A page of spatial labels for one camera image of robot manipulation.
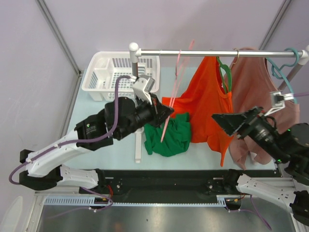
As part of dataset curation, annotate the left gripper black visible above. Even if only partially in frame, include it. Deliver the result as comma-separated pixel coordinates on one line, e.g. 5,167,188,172
116,92,174,140

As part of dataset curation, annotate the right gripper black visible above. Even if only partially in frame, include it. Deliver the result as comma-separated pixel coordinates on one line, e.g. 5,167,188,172
209,103,288,162

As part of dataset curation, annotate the green t shirt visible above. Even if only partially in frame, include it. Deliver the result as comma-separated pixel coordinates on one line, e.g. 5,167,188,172
144,113,192,157

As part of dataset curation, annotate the pink wire hanger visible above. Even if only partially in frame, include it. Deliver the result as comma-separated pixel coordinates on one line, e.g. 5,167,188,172
160,39,195,143

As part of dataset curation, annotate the orange t shirt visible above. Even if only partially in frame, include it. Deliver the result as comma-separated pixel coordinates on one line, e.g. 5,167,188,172
171,57,233,166

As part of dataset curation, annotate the green plastic hanger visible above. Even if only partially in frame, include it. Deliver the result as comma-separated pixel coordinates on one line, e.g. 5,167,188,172
216,57,232,94

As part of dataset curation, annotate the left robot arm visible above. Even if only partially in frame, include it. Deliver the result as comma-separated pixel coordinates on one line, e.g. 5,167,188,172
19,94,174,193

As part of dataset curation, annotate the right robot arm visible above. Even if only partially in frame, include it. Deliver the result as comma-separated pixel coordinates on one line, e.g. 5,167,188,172
212,107,309,226

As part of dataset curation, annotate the pink t shirt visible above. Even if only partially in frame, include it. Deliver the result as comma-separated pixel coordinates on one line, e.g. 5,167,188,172
229,57,300,170

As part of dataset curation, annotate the silver clothes rack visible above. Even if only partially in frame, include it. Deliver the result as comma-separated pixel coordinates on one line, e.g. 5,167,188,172
128,42,309,164

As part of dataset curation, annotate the white plastic basket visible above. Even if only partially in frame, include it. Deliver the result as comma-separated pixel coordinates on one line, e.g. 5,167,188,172
82,51,160,102

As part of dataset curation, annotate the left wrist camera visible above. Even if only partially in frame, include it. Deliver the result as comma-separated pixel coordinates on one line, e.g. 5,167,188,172
132,74,155,105

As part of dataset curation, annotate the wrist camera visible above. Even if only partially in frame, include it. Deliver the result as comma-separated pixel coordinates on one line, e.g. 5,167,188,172
132,74,155,105
265,91,294,116

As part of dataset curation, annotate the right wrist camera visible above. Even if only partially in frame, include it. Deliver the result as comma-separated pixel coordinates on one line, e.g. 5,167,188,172
265,91,294,116

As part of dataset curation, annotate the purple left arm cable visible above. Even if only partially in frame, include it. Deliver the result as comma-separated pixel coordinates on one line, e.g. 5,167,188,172
8,75,136,186

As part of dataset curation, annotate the gold wire hanger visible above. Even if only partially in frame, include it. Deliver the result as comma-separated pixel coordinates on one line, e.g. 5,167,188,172
232,48,239,65

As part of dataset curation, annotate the white cable duct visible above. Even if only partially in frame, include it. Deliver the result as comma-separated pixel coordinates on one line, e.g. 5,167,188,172
43,195,234,208

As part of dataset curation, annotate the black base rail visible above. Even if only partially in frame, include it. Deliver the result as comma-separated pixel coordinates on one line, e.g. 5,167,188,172
57,169,290,201

